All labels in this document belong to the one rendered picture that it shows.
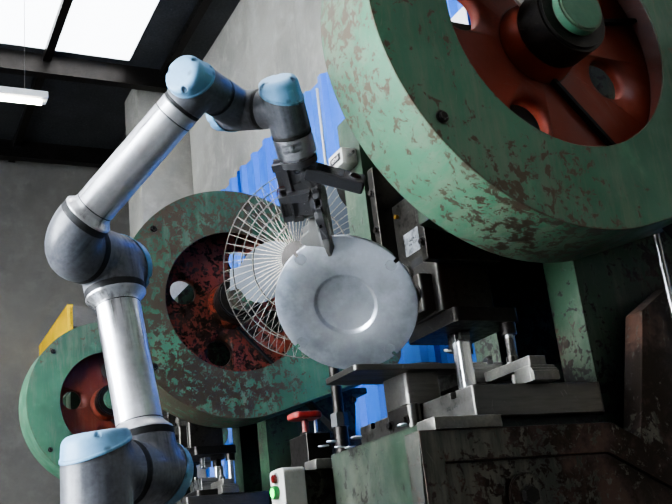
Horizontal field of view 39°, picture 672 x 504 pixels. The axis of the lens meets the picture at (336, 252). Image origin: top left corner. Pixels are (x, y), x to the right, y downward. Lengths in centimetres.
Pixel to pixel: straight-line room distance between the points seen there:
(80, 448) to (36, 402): 320
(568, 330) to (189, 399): 151
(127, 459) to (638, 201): 100
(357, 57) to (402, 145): 17
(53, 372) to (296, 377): 185
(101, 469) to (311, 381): 179
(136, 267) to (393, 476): 63
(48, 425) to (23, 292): 401
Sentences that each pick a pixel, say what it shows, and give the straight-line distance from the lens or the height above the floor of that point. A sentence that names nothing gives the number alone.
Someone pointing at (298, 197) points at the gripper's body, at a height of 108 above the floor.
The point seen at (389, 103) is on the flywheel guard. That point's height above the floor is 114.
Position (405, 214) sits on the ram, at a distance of 207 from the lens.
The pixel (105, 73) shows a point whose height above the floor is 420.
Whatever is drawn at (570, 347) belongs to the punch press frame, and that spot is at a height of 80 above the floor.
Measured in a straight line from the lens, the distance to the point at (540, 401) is 182.
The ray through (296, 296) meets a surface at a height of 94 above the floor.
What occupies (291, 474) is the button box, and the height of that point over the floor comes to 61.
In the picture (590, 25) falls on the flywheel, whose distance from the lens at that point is 181.
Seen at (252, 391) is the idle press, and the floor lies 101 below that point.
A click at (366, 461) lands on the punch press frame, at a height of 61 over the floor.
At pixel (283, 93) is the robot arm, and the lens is 170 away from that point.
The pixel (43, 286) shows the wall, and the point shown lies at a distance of 875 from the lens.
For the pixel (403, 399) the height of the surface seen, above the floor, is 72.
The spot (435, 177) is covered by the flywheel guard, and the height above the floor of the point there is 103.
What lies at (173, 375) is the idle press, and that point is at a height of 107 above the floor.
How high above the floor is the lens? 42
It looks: 18 degrees up
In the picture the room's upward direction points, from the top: 7 degrees counter-clockwise
